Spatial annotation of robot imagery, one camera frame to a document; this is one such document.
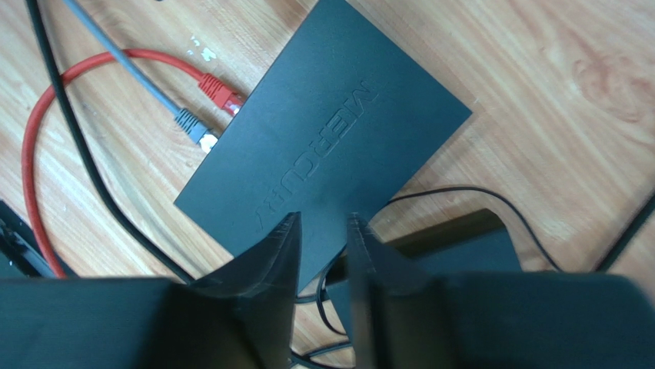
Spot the black braided ethernet cable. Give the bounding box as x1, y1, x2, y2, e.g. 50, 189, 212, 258
24, 0, 655, 285

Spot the red ethernet cable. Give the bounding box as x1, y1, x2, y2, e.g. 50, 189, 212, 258
21, 48, 247, 280

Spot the thin black power cord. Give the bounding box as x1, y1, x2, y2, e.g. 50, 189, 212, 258
288, 184, 564, 369

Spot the grey ethernet cable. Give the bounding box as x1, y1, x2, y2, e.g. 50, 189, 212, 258
61, 0, 220, 155

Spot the black power adapter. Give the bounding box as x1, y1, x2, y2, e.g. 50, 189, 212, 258
324, 207, 523, 339

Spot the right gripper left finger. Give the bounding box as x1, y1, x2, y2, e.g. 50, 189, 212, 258
191, 212, 302, 368

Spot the black network switch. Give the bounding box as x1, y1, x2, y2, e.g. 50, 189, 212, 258
175, 1, 471, 288

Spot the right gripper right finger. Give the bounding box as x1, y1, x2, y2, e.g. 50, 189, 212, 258
347, 214, 451, 368

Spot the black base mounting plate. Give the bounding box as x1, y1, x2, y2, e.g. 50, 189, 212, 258
1, 201, 55, 278

